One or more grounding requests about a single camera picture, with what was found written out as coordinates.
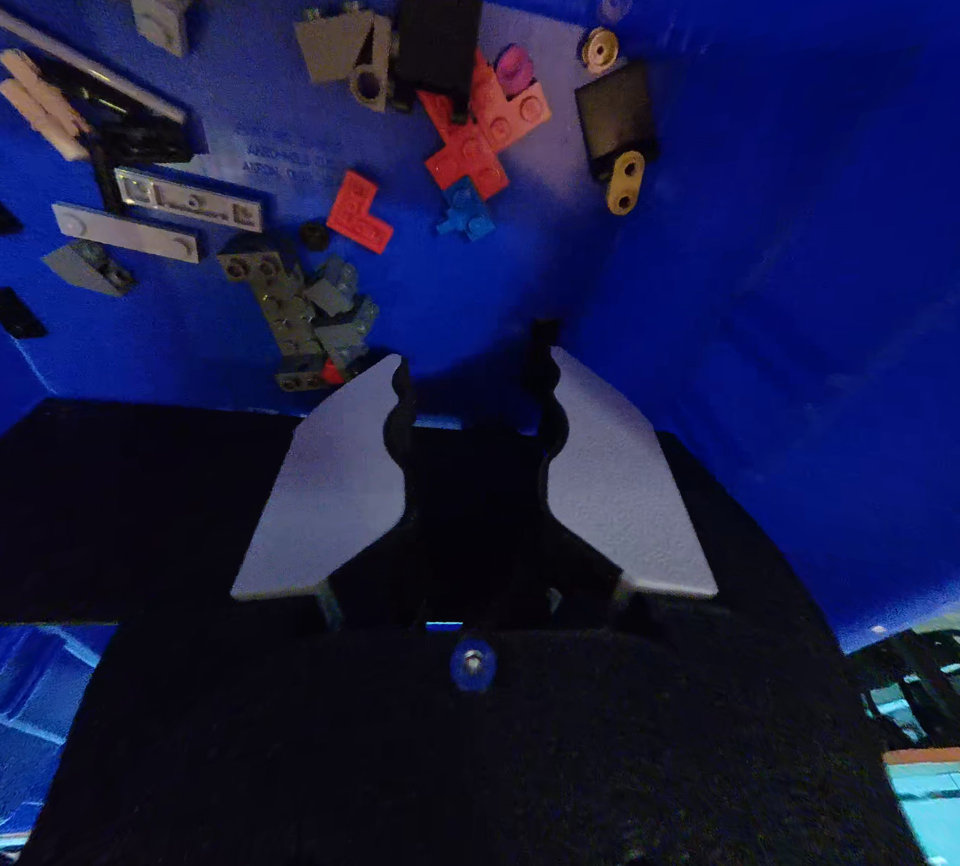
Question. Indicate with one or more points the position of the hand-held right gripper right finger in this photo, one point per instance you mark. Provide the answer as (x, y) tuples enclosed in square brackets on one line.
[(622, 491)]

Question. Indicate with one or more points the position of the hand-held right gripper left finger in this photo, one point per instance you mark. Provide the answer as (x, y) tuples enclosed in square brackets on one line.
[(322, 491)]

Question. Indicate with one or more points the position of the blue plastic bin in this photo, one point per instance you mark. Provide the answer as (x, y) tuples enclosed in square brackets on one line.
[(750, 206)]

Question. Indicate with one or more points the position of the small dark grey lego plate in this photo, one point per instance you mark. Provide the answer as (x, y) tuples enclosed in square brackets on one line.
[(300, 378)]

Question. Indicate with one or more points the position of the blue-grey lego brick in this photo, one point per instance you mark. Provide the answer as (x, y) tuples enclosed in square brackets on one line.
[(345, 337), (334, 288)]

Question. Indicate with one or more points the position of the small black round lego piece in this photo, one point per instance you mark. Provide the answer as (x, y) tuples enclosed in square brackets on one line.
[(315, 236)]

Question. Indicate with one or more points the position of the red L-shaped lego plate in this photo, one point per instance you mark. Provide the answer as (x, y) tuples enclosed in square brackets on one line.
[(360, 213)]

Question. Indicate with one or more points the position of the tan two-hole lego piece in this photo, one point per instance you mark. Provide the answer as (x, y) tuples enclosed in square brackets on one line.
[(625, 182)]

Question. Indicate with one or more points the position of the small blue lego piece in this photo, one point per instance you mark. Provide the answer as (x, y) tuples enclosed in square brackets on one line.
[(465, 210)]

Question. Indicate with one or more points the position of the printed grey long lego tile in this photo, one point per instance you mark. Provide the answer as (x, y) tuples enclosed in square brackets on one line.
[(187, 198)]

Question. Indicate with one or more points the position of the small grey lego slope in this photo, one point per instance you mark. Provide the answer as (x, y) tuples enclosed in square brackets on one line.
[(90, 267)]

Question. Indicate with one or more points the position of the plain grey long lego tile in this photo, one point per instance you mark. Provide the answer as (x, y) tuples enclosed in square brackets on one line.
[(124, 232)]

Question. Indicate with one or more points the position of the black lego model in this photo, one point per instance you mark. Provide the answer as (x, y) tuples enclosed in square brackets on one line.
[(907, 686)]

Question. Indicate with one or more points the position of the small black lego tile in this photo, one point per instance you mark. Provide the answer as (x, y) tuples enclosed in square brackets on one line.
[(19, 315)]

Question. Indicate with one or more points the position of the black lego brick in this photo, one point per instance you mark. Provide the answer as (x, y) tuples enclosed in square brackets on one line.
[(142, 142)]

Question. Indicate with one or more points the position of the pale red lego plate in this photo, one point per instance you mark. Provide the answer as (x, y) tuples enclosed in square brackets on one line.
[(517, 112)]

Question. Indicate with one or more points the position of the grey lego piece with hole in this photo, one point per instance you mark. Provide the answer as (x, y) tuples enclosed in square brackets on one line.
[(373, 71)]

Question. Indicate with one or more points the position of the pink round lego piece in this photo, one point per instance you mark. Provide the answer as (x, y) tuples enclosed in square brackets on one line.
[(514, 67)]

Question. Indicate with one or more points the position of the tan round lego piece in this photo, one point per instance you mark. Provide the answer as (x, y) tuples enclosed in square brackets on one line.
[(600, 48)]

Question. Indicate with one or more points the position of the grey lego slope brick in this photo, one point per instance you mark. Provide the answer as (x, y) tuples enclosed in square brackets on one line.
[(334, 45)]

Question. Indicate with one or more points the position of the tan lego bar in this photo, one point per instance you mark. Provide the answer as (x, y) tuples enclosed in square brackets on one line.
[(41, 122), (41, 86)]

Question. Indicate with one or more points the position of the black lego plate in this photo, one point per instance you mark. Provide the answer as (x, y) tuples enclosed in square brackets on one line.
[(439, 37)]

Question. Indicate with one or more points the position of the long white lego beam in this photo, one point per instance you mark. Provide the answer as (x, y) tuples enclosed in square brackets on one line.
[(90, 67)]

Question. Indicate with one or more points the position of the light blue mat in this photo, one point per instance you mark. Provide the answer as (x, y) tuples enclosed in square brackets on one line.
[(930, 813)]

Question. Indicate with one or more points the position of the grey lego bracket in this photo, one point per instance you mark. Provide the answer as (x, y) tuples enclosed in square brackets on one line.
[(161, 11)]

